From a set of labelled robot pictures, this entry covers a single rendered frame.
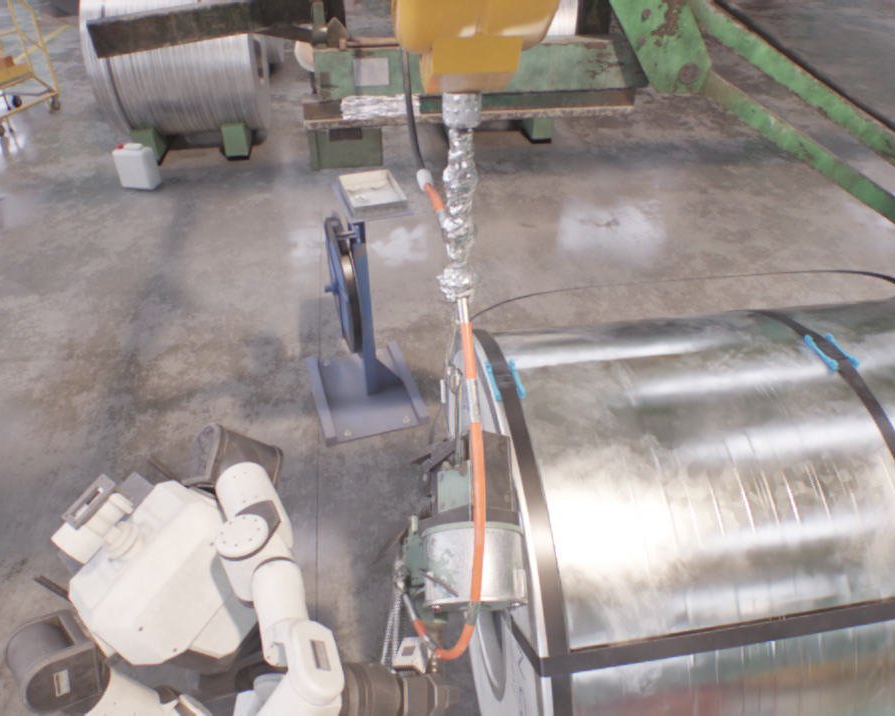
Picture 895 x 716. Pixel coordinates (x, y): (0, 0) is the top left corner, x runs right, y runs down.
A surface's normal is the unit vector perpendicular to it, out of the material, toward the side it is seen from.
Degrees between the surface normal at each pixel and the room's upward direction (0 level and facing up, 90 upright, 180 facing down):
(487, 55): 113
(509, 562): 46
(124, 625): 56
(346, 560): 0
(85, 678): 70
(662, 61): 90
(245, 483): 10
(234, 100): 109
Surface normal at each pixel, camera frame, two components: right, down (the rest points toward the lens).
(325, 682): 0.56, -0.80
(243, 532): -0.11, -0.85
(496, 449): 0.59, -0.37
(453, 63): 0.13, 0.88
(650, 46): -0.03, 0.62
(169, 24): 0.38, 0.58
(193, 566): 0.69, 0.13
